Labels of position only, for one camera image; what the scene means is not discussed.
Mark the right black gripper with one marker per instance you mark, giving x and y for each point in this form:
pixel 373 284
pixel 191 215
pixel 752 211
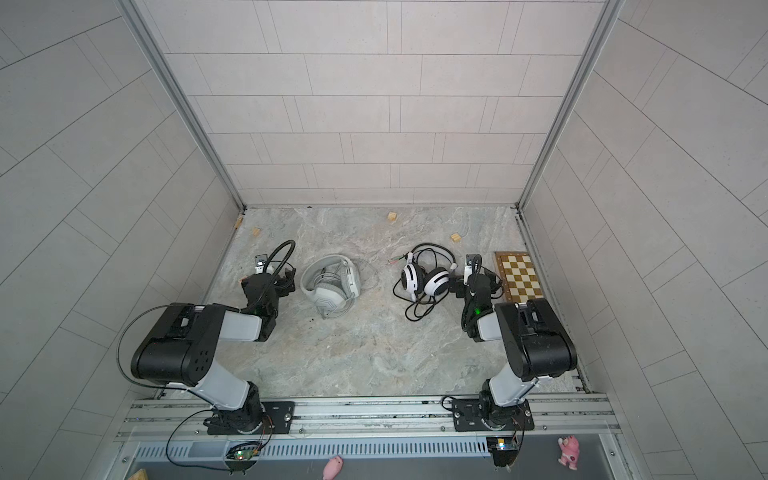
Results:
pixel 480 282

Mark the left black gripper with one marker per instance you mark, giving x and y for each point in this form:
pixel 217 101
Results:
pixel 282 282

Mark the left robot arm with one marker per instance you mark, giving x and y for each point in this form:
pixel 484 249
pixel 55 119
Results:
pixel 179 351

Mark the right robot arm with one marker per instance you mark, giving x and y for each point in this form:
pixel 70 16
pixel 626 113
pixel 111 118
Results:
pixel 536 346

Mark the black and white headphones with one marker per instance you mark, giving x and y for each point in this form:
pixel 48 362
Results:
pixel 424 289

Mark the wooden chessboard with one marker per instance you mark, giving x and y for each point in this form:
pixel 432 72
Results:
pixel 519 277

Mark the right circuit board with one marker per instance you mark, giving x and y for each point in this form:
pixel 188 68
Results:
pixel 503 450

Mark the circuit board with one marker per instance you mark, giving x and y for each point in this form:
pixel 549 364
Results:
pixel 244 452
pixel 503 450

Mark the left circuit board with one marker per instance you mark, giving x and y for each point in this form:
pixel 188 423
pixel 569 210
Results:
pixel 244 452

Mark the pink plush toy right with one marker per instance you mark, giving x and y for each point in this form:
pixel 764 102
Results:
pixel 570 451

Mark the pink plush toy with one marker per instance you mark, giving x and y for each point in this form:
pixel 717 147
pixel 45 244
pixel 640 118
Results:
pixel 333 467
pixel 570 451

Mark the pink plush toy centre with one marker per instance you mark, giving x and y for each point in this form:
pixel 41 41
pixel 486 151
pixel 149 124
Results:
pixel 333 467

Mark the wooden piece bottom left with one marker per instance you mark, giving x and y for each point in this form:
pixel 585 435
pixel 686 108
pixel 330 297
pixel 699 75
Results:
pixel 139 475

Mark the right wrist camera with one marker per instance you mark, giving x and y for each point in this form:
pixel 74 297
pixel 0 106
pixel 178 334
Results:
pixel 473 264

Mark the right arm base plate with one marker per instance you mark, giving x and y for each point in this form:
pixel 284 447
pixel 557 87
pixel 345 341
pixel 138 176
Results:
pixel 483 415

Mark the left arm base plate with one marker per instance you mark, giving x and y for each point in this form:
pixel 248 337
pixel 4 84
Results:
pixel 271 417

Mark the aluminium mounting rail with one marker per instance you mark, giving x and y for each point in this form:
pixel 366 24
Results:
pixel 369 417

